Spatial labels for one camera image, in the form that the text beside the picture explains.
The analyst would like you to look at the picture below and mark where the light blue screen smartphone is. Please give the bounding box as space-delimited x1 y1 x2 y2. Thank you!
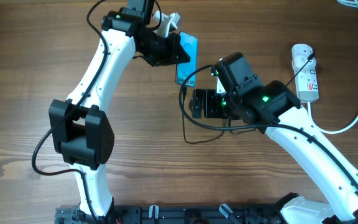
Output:
175 31 198 88

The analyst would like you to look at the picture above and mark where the black USB charging cable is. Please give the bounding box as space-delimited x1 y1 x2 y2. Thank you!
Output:
181 50 316 145

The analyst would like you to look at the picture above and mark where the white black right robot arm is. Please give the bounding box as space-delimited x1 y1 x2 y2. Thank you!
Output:
180 52 358 223

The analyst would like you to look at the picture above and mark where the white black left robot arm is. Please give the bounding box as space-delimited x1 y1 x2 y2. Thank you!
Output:
48 1 191 223

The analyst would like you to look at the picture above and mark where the white USB charger adapter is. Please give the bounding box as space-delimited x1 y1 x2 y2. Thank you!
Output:
292 54 316 70

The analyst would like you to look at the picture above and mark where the white power strip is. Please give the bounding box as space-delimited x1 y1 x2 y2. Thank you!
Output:
291 44 319 103

